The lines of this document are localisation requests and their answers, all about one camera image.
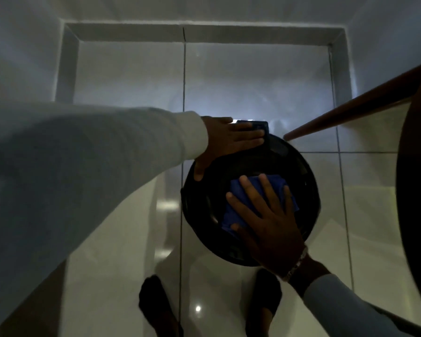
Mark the dark round wooden table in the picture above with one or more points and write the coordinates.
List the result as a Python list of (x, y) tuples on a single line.
[(419, 193)]

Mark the person's left little finger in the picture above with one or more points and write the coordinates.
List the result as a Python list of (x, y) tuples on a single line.
[(221, 119)]

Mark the person's left forearm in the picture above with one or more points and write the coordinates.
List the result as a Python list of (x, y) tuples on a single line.
[(91, 178)]

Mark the person's right forearm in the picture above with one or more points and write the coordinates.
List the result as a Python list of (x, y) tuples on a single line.
[(336, 305)]

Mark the person's left hand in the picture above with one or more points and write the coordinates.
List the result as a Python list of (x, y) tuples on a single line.
[(224, 140)]

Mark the person's left foot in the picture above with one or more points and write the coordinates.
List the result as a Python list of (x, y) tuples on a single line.
[(158, 308)]

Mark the person's right middle finger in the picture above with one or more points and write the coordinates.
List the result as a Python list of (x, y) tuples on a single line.
[(251, 194)]

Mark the person's right little finger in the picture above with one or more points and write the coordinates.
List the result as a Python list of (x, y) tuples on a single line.
[(288, 200)]

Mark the blue cleaning cloth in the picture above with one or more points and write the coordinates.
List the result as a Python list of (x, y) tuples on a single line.
[(236, 215)]

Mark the person's right hand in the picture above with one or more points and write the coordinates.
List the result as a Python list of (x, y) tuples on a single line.
[(275, 238)]

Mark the black round pan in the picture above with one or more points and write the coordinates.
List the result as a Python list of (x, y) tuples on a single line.
[(203, 214)]

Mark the person's foot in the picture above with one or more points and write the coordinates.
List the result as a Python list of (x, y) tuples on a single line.
[(265, 298), (158, 308)]

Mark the person's right thumb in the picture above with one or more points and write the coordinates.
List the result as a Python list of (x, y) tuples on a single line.
[(241, 232)]

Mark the person's left middle finger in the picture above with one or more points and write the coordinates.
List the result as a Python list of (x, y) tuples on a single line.
[(247, 134)]

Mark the person's right foot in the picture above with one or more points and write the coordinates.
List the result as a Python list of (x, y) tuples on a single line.
[(265, 298)]

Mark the person's left thumb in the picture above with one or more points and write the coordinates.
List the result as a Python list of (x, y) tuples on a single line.
[(201, 168)]

